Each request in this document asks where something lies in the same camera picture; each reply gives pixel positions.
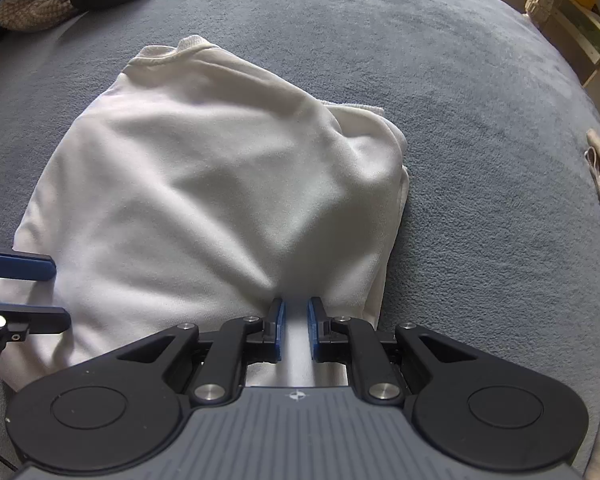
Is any white sweatshirt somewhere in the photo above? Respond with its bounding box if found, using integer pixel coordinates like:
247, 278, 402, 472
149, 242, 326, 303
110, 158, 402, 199
0, 36, 408, 389

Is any carved bed post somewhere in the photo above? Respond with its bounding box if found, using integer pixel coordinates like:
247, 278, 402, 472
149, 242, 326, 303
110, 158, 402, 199
524, 0, 554, 26

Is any woven beige basket bag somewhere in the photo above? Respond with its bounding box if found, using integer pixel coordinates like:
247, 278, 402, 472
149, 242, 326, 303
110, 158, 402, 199
0, 0, 79, 32

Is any grey-blue fleece bed blanket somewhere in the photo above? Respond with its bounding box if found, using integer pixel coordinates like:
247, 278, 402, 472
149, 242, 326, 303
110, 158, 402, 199
0, 0, 600, 469

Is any wooden shelf unit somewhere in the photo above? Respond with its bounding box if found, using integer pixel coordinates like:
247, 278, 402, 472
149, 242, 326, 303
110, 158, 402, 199
552, 0, 600, 141

